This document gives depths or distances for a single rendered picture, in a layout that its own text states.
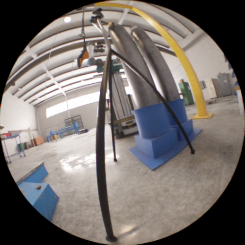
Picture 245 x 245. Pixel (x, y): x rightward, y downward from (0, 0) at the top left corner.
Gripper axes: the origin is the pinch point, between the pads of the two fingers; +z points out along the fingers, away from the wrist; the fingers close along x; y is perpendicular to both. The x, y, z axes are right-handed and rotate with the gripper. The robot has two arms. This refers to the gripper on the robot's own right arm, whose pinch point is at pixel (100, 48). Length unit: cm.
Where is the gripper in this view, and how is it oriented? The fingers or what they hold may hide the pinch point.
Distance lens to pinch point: 152.7
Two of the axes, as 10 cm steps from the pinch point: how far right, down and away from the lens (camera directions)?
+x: -8.9, 3.8, -2.6
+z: 4.5, 8.4, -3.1
